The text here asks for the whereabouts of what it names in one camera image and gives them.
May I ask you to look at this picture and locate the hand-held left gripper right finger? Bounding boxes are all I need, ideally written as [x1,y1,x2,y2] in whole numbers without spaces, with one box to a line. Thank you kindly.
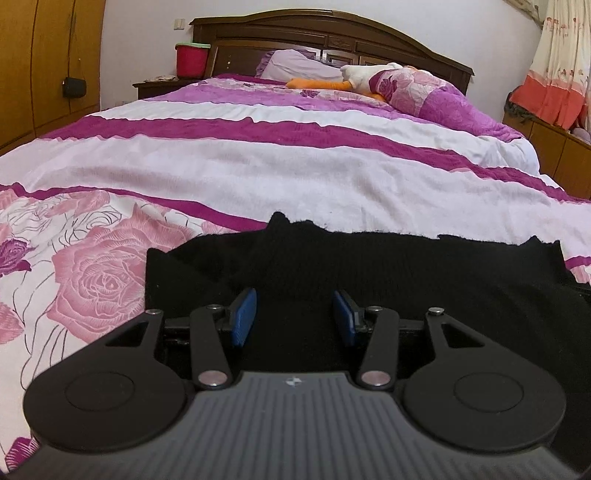
[332,290,486,391]

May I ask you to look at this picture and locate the folded purple floral quilt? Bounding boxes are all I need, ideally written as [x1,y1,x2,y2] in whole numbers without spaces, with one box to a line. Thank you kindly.
[371,68,528,140]

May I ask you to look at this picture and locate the lilac pillow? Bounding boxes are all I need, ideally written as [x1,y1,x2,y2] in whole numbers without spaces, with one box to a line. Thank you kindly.
[255,49,345,84]

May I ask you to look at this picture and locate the dark wooden nightstand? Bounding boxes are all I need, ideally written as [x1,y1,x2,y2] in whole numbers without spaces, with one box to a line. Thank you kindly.
[132,76,200,100]

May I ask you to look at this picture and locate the orange floral curtain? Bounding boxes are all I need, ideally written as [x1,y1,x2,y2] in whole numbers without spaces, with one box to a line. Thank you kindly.
[508,0,591,131]

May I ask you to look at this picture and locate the brown wooden wardrobe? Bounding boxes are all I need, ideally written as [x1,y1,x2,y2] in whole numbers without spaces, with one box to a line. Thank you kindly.
[0,0,107,156]

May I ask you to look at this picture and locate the brown wooden cabinet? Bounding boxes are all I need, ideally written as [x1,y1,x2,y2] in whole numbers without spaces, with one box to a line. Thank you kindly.
[502,113,591,200]

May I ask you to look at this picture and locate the red bucket with green rim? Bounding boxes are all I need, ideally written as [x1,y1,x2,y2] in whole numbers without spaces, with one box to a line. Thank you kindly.
[175,42,211,79]

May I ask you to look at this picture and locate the black knit cardigan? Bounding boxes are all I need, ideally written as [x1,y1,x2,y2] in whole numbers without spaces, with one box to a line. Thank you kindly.
[145,211,591,398]

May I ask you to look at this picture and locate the dark wooden headboard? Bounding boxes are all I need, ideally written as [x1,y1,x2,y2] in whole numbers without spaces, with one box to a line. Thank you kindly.
[189,10,476,96]

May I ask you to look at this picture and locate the purple floral bed cover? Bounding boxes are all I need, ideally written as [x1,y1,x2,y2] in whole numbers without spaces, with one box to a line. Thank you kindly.
[0,74,591,472]

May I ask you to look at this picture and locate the white goose plush toy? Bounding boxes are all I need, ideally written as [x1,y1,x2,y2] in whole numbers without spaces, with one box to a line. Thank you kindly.
[285,62,417,98]

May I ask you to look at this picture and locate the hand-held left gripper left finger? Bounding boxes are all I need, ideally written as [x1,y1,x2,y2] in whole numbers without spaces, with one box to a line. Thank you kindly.
[105,288,258,391]

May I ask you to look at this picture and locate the small black bag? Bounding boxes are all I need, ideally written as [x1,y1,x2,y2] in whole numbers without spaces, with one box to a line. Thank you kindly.
[62,77,88,99]

